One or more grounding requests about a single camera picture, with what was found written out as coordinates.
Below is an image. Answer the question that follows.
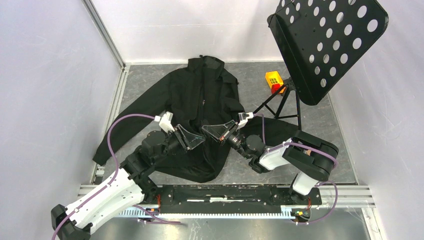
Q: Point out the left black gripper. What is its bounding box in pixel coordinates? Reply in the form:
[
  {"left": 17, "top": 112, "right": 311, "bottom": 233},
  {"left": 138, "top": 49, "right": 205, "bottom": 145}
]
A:
[{"left": 152, "top": 124, "right": 206, "bottom": 165}]

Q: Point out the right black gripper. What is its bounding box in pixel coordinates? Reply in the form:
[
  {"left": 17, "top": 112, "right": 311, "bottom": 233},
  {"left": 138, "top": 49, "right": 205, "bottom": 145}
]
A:
[{"left": 202, "top": 120, "right": 251, "bottom": 160}]

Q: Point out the black zip jacket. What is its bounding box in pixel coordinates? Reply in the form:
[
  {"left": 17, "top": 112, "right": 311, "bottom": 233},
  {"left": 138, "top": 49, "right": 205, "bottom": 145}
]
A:
[{"left": 92, "top": 55, "right": 299, "bottom": 184}]

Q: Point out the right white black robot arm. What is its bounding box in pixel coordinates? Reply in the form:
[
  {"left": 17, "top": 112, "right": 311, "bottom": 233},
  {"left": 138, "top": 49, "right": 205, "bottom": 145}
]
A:
[{"left": 202, "top": 120, "right": 339, "bottom": 204}]

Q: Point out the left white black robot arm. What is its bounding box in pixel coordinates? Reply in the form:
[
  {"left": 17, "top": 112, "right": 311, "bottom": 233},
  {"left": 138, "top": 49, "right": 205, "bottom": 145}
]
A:
[{"left": 51, "top": 124, "right": 206, "bottom": 240}]

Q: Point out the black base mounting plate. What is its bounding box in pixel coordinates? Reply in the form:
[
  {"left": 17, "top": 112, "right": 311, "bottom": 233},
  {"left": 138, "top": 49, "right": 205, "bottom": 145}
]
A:
[{"left": 141, "top": 184, "right": 322, "bottom": 214}]

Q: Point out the yellow and red toy block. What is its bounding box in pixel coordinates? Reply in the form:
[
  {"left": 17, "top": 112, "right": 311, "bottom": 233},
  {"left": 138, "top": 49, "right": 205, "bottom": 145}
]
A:
[{"left": 265, "top": 71, "right": 284, "bottom": 94}]

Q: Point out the black perforated music stand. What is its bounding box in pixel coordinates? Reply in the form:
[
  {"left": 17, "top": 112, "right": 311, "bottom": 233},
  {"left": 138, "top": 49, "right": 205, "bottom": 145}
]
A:
[{"left": 245, "top": 0, "right": 389, "bottom": 131}]

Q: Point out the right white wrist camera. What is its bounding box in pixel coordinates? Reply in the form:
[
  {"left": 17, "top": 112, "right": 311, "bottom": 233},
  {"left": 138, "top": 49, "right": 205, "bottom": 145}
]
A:
[{"left": 237, "top": 112, "right": 254, "bottom": 130}]

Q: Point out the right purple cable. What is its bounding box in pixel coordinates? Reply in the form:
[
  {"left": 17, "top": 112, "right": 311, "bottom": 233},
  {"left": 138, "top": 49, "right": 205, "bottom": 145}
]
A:
[{"left": 251, "top": 112, "right": 339, "bottom": 225}]

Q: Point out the purple cable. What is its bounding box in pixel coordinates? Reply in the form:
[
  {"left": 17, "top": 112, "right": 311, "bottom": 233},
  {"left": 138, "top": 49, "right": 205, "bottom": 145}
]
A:
[
  {"left": 51, "top": 113, "right": 182, "bottom": 240},
  {"left": 251, "top": 112, "right": 339, "bottom": 225}
]

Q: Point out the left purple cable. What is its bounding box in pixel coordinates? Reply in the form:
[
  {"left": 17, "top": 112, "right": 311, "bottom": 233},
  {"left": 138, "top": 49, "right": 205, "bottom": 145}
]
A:
[{"left": 51, "top": 113, "right": 182, "bottom": 240}]

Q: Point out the white slotted cable duct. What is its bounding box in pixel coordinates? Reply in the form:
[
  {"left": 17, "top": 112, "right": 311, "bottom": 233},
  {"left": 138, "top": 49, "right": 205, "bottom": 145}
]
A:
[{"left": 116, "top": 207, "right": 300, "bottom": 220}]

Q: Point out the aluminium frame rail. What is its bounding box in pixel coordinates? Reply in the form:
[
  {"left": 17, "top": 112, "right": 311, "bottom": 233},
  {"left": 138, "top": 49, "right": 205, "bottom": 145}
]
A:
[{"left": 75, "top": 184, "right": 376, "bottom": 209}]

